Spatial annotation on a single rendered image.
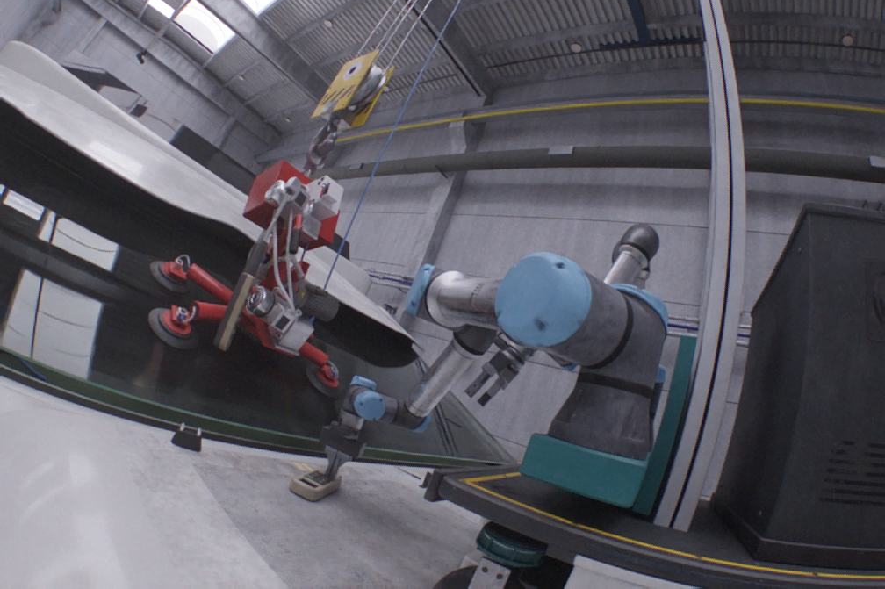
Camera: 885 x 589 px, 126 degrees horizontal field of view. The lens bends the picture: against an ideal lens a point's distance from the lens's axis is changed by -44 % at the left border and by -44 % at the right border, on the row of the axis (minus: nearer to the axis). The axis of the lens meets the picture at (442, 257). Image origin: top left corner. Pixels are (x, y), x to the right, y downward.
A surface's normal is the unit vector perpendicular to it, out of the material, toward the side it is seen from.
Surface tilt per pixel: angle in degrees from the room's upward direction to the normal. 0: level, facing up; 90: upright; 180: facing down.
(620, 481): 90
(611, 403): 72
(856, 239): 90
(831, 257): 90
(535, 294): 91
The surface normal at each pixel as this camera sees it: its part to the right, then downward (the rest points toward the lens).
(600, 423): -0.29, -0.66
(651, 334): 0.41, -0.18
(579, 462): -0.49, -0.42
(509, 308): -0.79, -0.42
